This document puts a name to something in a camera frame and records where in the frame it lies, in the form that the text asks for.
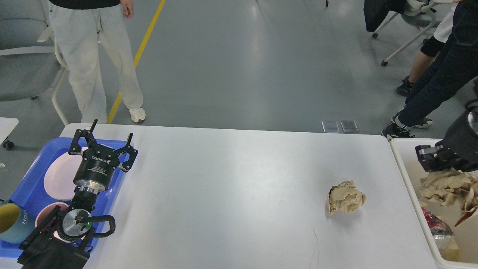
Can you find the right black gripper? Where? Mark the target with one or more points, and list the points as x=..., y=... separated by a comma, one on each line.
x=459, y=146

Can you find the office chair with jacket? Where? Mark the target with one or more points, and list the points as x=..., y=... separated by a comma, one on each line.
x=420, y=14

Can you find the white side table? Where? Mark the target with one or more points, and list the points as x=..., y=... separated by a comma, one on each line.
x=7, y=125

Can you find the white rolling chair left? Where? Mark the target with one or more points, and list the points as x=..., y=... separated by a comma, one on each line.
x=31, y=62

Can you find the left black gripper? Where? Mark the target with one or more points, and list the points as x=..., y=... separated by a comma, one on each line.
x=95, y=170

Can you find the crushed red can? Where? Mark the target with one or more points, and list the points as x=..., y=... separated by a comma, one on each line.
x=436, y=225

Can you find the brown paper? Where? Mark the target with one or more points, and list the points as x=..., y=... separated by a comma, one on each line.
x=345, y=197
x=450, y=186

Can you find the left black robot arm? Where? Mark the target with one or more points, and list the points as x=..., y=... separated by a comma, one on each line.
x=61, y=241

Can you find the white plastic bin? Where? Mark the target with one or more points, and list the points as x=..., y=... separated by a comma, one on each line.
x=466, y=234

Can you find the standing person grey trousers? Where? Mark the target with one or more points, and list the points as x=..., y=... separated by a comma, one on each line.
x=79, y=27

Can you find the seated person black clothes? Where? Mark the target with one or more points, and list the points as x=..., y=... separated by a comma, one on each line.
x=428, y=52

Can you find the pink plate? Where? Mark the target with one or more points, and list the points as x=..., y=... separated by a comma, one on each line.
x=58, y=180

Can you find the small foil piece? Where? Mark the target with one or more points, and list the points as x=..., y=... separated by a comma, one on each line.
x=443, y=241

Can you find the teal mug yellow inside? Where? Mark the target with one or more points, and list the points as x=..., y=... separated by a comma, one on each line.
x=16, y=224

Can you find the standing person dark jeans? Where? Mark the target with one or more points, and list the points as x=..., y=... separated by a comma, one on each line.
x=454, y=67

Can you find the pink mug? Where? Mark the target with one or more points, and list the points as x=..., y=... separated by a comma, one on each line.
x=43, y=214

